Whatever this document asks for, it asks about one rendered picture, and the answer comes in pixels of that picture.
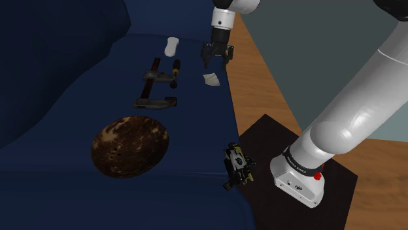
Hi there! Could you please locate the brown mottled round plate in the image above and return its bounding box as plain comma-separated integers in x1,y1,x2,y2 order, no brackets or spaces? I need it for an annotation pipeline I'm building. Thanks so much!
90,116,170,179

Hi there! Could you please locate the black and yellow toy figure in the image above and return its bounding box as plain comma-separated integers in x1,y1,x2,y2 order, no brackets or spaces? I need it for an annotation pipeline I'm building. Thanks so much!
222,142,257,192

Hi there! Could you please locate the dark blue sofa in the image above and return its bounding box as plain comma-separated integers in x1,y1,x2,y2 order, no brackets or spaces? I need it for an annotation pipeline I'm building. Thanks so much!
0,0,258,230

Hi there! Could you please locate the grey bar clamp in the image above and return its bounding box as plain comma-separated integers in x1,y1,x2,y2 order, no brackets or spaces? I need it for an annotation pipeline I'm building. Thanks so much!
132,57,182,110

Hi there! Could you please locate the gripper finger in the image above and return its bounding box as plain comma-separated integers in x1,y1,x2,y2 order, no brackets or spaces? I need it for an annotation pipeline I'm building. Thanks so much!
200,42,215,69
221,44,235,67

